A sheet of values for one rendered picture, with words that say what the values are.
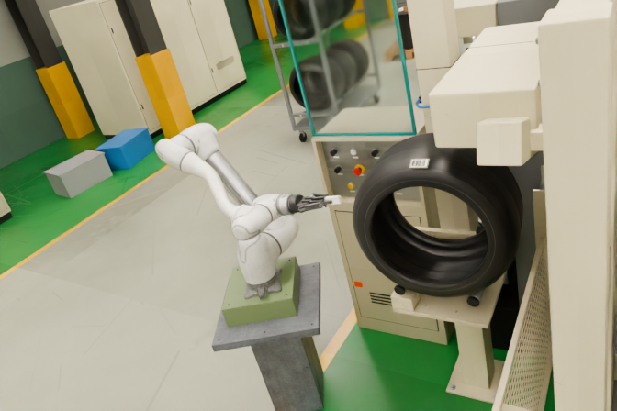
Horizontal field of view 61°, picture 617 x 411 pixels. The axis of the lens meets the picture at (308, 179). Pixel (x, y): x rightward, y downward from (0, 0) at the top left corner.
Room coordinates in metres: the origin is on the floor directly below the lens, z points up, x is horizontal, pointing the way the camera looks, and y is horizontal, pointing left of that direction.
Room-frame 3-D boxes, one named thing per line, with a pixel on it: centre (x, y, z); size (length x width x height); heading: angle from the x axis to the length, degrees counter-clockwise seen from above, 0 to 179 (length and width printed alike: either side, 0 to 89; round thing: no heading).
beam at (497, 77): (1.39, -0.61, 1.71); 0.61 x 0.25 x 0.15; 144
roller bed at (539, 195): (1.62, -0.88, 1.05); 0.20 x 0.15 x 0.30; 144
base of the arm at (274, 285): (2.07, 0.34, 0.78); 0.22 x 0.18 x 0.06; 177
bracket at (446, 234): (1.81, -0.55, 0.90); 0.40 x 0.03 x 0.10; 54
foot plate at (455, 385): (1.88, -0.58, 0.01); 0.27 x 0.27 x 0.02; 54
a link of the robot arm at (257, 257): (2.10, 0.33, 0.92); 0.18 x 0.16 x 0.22; 142
